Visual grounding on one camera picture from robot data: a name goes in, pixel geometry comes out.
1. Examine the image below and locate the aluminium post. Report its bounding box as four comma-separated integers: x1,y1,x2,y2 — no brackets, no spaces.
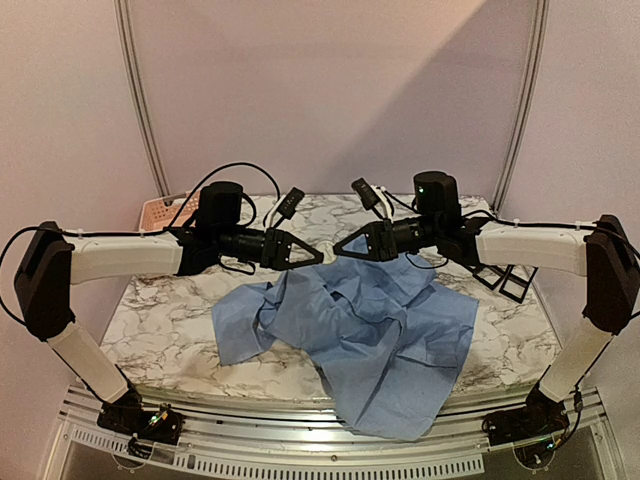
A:
490,0,550,213
114,0,171,197

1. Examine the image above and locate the blue shirt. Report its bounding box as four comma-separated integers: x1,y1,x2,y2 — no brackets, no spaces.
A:
212,255,478,441

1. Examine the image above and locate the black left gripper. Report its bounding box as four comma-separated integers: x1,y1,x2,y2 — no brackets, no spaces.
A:
215,225,324,271

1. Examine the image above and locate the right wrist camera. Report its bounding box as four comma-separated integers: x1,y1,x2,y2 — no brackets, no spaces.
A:
351,178,380,211

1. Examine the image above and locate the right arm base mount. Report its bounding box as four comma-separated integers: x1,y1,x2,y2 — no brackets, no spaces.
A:
481,384,582,451

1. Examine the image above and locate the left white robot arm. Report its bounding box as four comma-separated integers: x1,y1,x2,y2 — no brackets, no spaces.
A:
9,175,323,434

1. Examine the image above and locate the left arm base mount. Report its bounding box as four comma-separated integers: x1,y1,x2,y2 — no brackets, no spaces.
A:
97,390,184,446

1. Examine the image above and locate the left aluminium post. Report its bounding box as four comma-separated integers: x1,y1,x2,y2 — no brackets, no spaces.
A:
114,0,171,197

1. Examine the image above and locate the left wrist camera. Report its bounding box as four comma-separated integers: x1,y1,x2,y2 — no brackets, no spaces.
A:
278,187,305,219

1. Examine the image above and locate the aluminium front rail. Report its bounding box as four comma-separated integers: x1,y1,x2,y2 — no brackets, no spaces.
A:
44,387,627,479

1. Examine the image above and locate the right aluminium post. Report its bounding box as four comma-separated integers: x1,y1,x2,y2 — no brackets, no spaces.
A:
490,0,550,213

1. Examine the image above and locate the black frame box right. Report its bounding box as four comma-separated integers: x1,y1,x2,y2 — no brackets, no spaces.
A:
498,265,539,304

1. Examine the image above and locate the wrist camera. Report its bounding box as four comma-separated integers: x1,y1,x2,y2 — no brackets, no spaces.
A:
278,187,305,219
351,178,380,211

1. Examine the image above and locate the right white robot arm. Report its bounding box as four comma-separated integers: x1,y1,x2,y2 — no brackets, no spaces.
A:
333,171,639,436

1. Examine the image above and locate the pink plastic basket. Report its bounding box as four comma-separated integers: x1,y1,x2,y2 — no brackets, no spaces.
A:
138,194,199,232

